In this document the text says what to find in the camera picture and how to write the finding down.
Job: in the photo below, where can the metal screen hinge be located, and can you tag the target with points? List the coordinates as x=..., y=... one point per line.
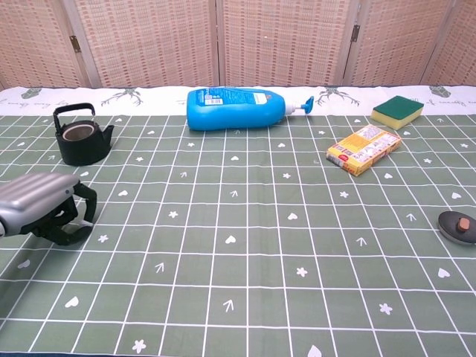
x=355, y=32
x=75, y=44

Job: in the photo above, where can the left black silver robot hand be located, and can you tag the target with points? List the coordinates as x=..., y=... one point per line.
x=33, y=193

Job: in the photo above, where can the black round disc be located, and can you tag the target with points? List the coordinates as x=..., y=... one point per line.
x=455, y=227

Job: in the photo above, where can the bamboo folding screen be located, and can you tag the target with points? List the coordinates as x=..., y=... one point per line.
x=156, y=41

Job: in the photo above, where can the blue detergent pump bottle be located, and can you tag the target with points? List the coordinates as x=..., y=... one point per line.
x=230, y=111

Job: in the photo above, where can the green yellow sponge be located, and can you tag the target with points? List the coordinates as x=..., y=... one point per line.
x=398, y=108

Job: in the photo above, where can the green grid tablecloth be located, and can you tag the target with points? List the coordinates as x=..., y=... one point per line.
x=238, y=241

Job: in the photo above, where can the yellow printed cardboard box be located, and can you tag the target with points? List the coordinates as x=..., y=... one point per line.
x=364, y=148

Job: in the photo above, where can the black cast iron teapot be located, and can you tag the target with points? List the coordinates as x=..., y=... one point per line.
x=85, y=150

